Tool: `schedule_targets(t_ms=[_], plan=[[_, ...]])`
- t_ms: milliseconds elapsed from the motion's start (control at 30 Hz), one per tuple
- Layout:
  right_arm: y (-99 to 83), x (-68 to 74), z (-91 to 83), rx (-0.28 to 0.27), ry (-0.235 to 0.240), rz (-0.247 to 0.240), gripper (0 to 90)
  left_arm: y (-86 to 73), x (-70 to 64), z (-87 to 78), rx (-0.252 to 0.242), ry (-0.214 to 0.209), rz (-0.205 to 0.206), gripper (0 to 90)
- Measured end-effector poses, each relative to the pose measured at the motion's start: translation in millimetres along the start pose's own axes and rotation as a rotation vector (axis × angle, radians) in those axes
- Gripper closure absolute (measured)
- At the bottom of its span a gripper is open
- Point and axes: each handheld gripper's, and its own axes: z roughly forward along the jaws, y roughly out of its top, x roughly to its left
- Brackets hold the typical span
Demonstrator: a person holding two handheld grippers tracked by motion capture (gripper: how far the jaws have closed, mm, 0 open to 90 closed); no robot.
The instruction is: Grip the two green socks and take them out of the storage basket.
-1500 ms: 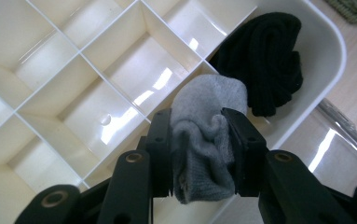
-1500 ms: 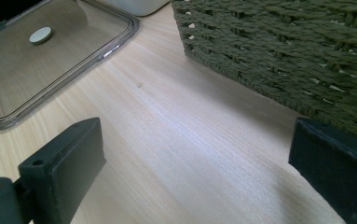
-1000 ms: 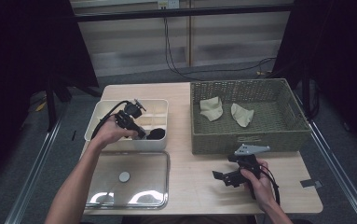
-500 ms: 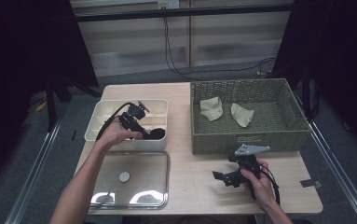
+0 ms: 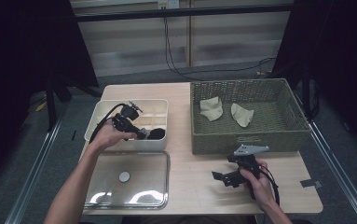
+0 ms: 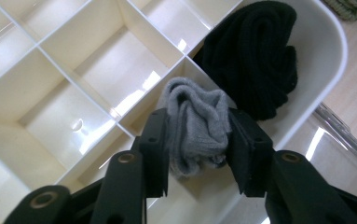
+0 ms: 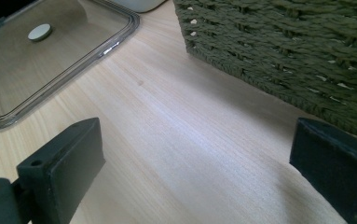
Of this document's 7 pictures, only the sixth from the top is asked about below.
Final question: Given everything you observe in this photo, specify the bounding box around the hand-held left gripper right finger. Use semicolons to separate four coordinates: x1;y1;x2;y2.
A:
225;107;274;198

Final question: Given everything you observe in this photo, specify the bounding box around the cream divided organizer box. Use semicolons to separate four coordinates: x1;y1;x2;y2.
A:
0;0;349;224

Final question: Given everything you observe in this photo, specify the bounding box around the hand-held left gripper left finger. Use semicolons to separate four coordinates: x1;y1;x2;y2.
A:
138;107;171;199

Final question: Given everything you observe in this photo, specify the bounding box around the grey sock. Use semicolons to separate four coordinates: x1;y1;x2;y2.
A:
161;77;233;178
163;77;230;171

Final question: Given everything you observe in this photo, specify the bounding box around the black sock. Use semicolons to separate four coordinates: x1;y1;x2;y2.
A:
193;0;299;121
203;0;298;104

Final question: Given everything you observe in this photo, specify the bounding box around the clear plastic lid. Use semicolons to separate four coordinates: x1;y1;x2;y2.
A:
259;102;357;224

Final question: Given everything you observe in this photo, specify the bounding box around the green woven basket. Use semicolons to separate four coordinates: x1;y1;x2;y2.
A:
322;0;357;22

